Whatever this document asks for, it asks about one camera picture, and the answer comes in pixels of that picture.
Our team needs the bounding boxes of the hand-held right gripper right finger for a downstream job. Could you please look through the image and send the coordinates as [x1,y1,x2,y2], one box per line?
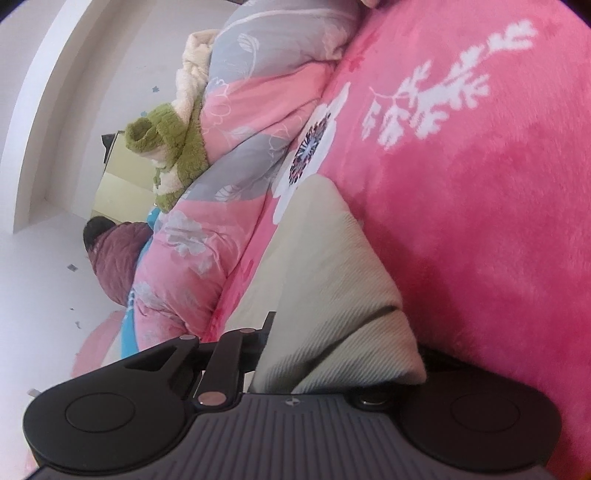
[348,344,465,411]

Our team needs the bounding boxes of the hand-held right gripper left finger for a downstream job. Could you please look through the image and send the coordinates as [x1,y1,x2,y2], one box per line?
[122,311,278,409]

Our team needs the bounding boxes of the beige pants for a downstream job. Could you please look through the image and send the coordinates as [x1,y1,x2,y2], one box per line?
[217,175,428,395]

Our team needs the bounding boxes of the pink and white headboard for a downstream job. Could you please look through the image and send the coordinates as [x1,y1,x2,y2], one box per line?
[71,308,129,378]

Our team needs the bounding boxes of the pink and blue floral quilt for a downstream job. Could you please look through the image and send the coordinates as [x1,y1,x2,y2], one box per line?
[117,0,365,358]

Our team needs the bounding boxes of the pale yellow wardrobe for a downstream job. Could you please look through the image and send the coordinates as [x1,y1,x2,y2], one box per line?
[93,131,161,228]

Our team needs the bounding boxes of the green and cream fleece blanket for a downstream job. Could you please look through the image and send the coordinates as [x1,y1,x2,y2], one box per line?
[126,102,209,212]

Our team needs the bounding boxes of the pink floral bed blanket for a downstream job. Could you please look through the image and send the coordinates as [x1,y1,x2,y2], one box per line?
[198,0,591,480]

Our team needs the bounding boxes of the white fluffy cloth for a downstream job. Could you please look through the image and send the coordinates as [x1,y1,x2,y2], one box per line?
[174,30,219,121]

